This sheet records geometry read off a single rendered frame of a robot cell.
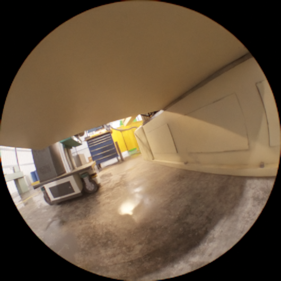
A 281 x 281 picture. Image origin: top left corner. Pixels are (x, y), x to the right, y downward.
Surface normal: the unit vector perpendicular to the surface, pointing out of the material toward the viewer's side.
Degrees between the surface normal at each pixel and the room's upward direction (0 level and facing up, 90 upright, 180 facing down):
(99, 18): 180
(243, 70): 90
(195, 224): 0
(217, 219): 0
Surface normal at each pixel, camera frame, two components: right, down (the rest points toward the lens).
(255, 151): -0.88, 0.33
